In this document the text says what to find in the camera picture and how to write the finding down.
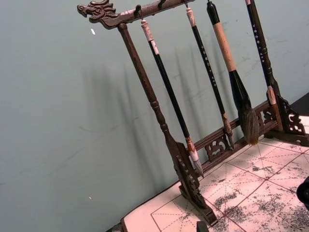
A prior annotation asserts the black brush with white carved cap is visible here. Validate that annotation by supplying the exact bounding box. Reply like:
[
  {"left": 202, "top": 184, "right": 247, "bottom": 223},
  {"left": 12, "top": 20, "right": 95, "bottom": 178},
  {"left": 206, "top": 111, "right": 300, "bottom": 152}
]
[{"left": 140, "top": 19, "right": 205, "bottom": 179}]

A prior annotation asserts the carved dark wooden brush rack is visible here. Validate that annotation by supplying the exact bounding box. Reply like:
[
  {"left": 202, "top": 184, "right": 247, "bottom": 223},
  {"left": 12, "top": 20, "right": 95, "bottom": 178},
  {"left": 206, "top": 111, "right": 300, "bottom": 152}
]
[{"left": 76, "top": 0, "right": 309, "bottom": 227}]

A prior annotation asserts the thin black brush with white characters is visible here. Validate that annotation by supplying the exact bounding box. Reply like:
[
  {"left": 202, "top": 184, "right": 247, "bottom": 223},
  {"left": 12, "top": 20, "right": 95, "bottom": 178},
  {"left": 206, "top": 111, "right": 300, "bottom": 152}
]
[{"left": 185, "top": 6, "right": 235, "bottom": 150}]

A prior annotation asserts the white grid calligraphy practice cloth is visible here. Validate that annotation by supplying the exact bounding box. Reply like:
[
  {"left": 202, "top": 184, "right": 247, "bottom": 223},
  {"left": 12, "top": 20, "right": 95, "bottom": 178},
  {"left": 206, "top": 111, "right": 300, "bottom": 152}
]
[{"left": 120, "top": 135, "right": 309, "bottom": 232}]

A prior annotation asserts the dark brush with pale ferrule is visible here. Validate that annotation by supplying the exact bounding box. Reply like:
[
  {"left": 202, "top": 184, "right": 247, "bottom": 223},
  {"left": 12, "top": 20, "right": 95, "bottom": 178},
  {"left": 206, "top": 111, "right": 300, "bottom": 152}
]
[{"left": 244, "top": 0, "right": 278, "bottom": 105}]

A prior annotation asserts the black round object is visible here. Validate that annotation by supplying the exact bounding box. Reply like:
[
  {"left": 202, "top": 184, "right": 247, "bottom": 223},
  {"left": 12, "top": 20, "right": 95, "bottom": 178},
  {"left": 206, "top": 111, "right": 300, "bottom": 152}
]
[{"left": 296, "top": 175, "right": 309, "bottom": 209}]

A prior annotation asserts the large brush with tan handle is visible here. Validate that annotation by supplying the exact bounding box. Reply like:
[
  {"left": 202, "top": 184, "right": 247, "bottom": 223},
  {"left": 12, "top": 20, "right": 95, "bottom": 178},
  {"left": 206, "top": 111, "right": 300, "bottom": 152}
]
[{"left": 206, "top": 0, "right": 261, "bottom": 146}]

